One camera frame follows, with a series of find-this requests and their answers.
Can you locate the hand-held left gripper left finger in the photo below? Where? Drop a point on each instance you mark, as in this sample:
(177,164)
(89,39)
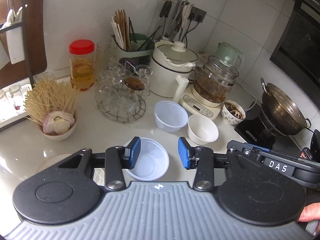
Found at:
(134,152)

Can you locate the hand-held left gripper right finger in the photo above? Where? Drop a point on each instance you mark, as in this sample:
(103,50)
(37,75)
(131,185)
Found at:
(183,153)

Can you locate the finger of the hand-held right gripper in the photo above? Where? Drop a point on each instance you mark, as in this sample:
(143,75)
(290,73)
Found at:
(235,145)
(262,150)

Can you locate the clear plastic bowl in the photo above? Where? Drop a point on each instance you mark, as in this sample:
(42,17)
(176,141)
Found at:
(152,160)
(171,117)

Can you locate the white ceramic bowl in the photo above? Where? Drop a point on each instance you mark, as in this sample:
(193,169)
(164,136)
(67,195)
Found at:
(202,130)

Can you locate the person's right hand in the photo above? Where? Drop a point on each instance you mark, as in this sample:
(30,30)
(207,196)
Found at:
(311,212)

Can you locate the black induction cooker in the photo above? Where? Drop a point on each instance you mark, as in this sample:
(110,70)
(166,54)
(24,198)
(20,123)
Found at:
(252,130)

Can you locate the leaf-print bowl with scraps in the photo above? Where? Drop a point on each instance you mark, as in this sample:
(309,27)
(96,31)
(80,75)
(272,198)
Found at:
(233,112)

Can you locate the steel wok with lid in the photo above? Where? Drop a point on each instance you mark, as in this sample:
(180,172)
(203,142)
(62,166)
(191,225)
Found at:
(282,110)

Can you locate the glass kettle on cream base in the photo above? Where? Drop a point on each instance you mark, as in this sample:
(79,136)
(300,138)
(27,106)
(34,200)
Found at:
(212,87)

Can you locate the cream bowl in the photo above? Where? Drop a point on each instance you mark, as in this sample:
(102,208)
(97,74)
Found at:
(60,135)

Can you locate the white electric pot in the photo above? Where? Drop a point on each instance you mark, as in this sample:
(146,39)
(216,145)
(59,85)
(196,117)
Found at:
(165,77)

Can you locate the garlic bulbs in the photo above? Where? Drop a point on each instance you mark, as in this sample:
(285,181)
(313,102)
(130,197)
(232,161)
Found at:
(58,122)

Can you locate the pale green kettle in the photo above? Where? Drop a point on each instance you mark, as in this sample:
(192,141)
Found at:
(228,52)

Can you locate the red-lid plastic jar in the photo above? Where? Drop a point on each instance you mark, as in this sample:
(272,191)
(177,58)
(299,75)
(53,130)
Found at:
(82,67)

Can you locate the green and white utensil holder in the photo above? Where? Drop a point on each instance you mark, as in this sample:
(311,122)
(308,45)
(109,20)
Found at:
(140,52)

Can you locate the bundle of dry noodles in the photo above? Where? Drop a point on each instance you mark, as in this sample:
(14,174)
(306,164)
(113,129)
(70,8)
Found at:
(50,97)

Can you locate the black built-in oven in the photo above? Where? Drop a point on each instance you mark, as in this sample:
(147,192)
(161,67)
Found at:
(300,35)

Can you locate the bundle of chopsticks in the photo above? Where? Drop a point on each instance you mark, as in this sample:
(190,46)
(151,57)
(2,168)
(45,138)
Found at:
(121,30)

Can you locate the clear drinking glass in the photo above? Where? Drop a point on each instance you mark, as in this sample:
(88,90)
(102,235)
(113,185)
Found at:
(4,102)
(15,96)

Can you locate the hanging kitchen utensils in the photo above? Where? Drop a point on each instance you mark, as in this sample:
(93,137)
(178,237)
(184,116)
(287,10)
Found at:
(175,17)

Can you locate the brown cutting board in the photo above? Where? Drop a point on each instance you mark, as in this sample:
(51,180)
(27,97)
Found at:
(35,30)

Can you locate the white cutlery holder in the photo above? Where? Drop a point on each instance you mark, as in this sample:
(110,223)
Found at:
(15,45)

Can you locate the white spoons in holder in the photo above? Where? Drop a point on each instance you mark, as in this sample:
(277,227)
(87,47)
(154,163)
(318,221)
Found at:
(13,15)

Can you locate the dark wall outlet strip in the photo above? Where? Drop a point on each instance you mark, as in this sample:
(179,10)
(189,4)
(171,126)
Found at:
(198,13)

